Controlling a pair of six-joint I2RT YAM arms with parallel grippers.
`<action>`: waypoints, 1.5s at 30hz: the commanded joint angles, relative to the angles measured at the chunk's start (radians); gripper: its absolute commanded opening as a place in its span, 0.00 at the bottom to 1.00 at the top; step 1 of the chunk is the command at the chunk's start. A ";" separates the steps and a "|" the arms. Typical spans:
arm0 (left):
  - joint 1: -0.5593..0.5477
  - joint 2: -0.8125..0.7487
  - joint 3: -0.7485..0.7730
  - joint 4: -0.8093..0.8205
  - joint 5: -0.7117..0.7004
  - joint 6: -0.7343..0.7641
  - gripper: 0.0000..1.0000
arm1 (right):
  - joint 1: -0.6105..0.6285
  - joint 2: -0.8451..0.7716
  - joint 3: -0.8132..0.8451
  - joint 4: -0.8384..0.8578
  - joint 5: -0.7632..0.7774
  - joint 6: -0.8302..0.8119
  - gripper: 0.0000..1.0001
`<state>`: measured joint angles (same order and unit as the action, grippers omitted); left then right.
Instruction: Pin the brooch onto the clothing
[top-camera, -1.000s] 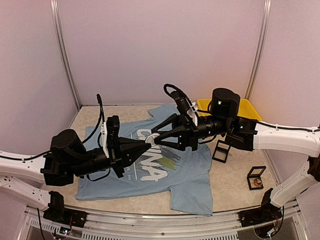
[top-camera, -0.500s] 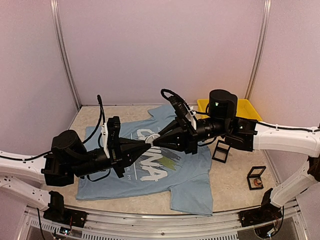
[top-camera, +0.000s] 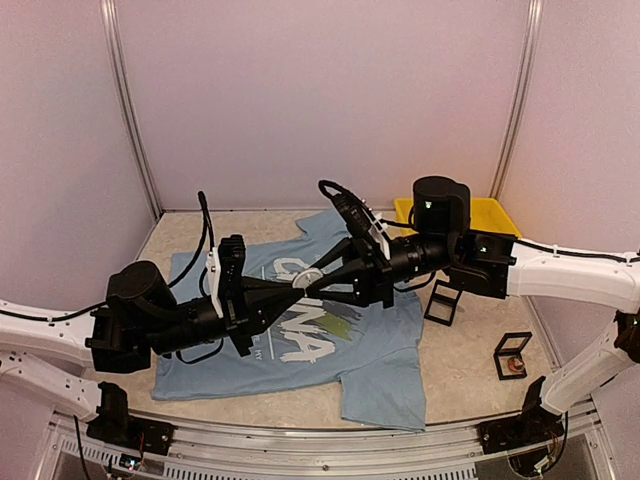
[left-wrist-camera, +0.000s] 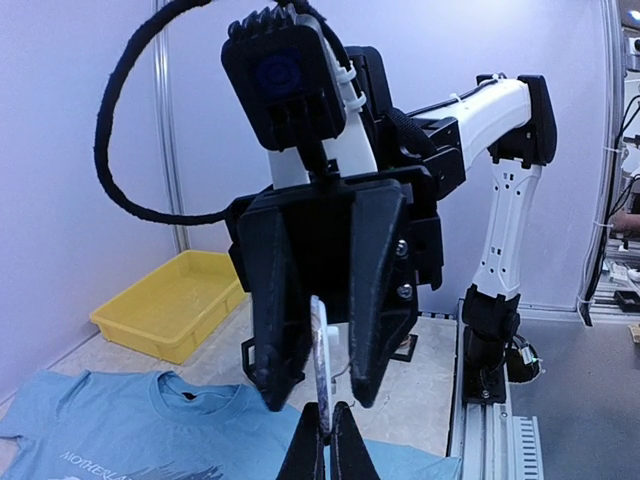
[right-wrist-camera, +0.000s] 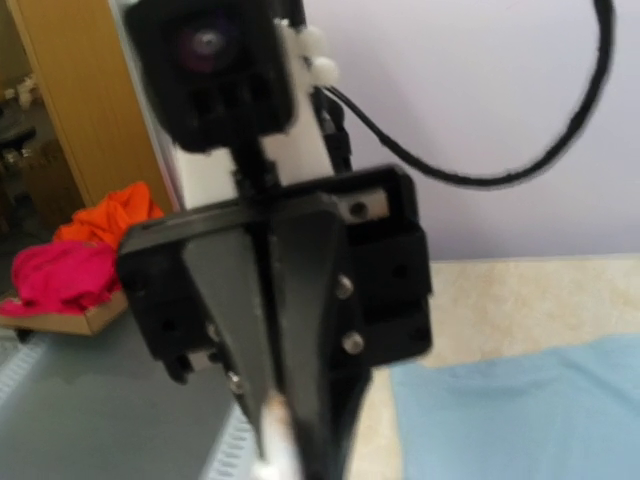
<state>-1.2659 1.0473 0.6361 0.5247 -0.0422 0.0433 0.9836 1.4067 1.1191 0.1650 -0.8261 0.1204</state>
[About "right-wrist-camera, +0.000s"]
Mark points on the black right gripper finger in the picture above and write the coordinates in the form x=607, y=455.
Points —
x=230, y=270

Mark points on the orange cloth pile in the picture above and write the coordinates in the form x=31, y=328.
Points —
x=108, y=221

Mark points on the pink cloth pile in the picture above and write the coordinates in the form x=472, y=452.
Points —
x=62, y=277

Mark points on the cardboard box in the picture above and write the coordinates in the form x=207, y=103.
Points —
x=90, y=323

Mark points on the light blue printed t-shirt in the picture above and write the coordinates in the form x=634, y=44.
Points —
x=564, y=413

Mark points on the wooden door panel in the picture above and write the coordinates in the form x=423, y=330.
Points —
x=75, y=52

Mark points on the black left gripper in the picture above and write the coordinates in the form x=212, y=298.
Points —
x=380, y=243

